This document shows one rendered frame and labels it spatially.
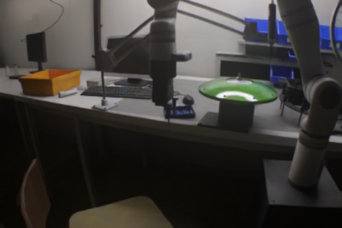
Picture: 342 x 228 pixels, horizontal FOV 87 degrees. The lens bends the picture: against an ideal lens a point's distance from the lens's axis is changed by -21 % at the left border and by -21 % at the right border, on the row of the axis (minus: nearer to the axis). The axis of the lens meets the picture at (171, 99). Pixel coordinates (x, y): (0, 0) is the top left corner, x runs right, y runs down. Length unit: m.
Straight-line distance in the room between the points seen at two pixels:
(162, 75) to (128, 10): 1.51
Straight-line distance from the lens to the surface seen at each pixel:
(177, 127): 0.91
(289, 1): 0.58
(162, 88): 0.60
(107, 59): 1.05
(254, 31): 1.04
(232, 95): 0.75
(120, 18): 2.10
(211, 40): 1.78
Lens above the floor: 1.27
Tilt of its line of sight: 17 degrees down
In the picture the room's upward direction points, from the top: straight up
